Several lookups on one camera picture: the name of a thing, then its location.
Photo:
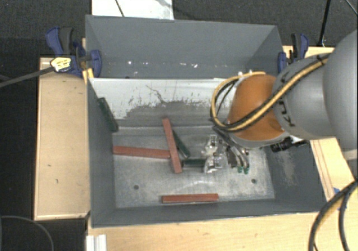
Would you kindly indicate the black cylinder on white bracket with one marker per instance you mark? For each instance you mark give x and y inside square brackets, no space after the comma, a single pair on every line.
[282,146]

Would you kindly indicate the red-brown flat block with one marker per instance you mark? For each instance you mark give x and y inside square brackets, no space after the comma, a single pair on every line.
[172,143]
[140,152]
[190,198]

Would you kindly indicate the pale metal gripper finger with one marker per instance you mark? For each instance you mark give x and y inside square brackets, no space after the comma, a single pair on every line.
[214,164]
[211,146]

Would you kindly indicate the dark green block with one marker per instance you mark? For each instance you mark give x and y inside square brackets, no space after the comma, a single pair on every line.
[193,163]
[107,115]
[181,145]

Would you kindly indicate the grey metal bin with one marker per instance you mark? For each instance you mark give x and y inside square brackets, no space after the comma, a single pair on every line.
[173,43]

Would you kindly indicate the pale wood board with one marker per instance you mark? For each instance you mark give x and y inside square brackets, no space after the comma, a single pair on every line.
[61,132]

